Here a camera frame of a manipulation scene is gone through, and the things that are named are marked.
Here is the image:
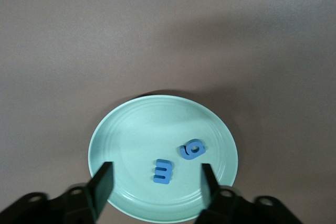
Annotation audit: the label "blue foam letter g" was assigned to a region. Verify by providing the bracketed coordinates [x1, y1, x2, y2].
[180, 139, 206, 161]

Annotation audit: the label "blue foam letter m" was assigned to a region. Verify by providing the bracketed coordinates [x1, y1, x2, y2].
[153, 158, 174, 184]

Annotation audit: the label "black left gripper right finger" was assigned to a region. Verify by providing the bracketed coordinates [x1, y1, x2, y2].
[195, 163, 253, 224]

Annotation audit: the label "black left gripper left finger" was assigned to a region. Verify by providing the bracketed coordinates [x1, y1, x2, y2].
[62, 161, 114, 224]

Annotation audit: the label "green plate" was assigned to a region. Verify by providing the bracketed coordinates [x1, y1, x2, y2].
[88, 95, 239, 221]

